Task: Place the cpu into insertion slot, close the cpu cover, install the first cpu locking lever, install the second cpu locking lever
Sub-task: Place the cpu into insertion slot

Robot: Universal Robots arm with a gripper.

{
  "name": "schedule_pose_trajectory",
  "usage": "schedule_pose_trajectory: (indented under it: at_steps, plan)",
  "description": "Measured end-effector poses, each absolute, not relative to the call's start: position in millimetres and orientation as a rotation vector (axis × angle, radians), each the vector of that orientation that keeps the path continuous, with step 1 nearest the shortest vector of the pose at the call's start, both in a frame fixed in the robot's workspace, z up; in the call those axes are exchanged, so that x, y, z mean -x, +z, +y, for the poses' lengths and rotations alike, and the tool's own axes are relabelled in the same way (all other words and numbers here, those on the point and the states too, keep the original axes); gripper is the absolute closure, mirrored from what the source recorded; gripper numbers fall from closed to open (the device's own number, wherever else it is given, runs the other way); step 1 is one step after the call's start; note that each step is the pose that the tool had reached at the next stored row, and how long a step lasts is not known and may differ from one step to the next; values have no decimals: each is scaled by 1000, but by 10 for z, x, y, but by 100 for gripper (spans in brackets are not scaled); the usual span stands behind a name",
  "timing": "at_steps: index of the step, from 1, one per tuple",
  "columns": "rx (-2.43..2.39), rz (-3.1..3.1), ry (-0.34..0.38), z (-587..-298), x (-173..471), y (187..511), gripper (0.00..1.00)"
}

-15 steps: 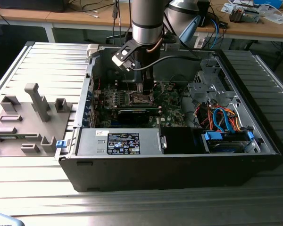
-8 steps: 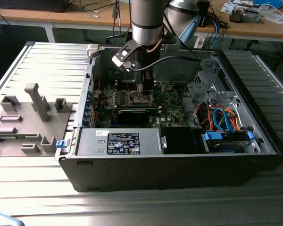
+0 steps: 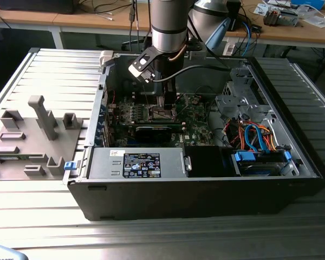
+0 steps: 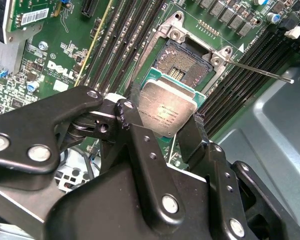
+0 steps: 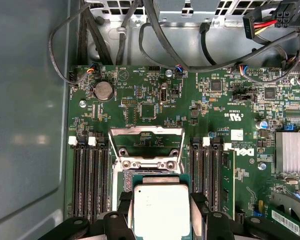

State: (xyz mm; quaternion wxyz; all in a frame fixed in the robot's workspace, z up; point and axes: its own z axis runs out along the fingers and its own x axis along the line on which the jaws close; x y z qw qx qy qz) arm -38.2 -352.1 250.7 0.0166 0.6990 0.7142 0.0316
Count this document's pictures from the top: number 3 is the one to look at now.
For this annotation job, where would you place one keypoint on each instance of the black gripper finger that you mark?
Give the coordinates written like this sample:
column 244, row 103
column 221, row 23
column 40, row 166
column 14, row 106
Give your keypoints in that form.
column 170, row 100

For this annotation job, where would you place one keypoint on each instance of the silver CPU green edge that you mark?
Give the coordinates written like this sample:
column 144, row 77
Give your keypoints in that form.
column 161, row 102

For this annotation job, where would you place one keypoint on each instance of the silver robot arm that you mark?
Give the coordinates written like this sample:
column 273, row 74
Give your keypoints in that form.
column 168, row 21

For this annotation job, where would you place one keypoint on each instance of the black RAM slot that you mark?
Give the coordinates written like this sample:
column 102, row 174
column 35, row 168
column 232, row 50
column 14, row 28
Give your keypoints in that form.
column 176, row 125
column 151, row 97
column 151, row 101
column 176, row 130

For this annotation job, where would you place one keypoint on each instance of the CPU socket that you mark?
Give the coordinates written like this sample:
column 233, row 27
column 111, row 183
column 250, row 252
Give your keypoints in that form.
column 158, row 115

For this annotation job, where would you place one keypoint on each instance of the round coin cell battery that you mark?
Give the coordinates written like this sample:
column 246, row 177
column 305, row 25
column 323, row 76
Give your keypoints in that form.
column 195, row 100

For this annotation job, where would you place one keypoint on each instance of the black graphics card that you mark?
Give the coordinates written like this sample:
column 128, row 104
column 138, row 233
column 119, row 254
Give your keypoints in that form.
column 153, row 134

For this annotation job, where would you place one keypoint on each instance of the green motherboard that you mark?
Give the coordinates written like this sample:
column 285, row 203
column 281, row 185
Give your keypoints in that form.
column 197, row 127

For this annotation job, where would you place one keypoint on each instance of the white tag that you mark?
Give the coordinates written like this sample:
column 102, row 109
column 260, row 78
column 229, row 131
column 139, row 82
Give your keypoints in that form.
column 228, row 48

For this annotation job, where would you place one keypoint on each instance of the white plastic case latch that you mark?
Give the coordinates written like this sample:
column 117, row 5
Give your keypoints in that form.
column 107, row 57

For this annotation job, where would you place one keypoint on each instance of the metal drive cage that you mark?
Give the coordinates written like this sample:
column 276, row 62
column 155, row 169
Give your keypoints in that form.
column 233, row 104

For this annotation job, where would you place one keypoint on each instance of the grey power supply unit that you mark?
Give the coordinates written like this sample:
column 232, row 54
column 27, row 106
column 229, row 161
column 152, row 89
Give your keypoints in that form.
column 103, row 162

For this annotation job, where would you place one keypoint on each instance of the hard disk in blue carrier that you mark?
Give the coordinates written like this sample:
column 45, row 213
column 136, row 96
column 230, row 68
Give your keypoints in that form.
column 243, row 157

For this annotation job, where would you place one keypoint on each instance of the black PC case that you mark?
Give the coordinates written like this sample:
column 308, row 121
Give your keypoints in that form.
column 178, row 200

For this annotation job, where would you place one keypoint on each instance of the wooden desk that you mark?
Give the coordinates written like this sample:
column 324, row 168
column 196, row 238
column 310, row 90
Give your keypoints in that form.
column 70, row 16

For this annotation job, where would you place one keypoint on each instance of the blue case latch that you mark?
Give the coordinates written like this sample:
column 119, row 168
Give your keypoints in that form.
column 70, row 165

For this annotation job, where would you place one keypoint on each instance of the metal device on desk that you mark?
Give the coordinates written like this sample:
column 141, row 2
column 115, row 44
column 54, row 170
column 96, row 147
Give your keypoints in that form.
column 281, row 17

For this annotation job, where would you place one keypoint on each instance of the grey parts rack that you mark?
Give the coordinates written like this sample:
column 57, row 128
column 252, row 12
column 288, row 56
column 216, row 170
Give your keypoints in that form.
column 29, row 127

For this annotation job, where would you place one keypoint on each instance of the black flat device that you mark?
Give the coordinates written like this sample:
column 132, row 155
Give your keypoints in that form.
column 35, row 6

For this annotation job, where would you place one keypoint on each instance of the blue box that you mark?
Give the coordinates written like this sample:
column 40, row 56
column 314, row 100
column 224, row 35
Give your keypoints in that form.
column 311, row 2

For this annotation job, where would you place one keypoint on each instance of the green RAM stick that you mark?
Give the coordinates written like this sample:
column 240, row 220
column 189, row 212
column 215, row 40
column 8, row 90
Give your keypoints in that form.
column 10, row 158

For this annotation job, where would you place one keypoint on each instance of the grey rounded object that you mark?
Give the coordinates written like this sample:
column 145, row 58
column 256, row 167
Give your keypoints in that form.
column 2, row 253

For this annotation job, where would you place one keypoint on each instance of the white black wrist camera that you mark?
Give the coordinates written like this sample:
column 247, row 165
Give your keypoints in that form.
column 136, row 69

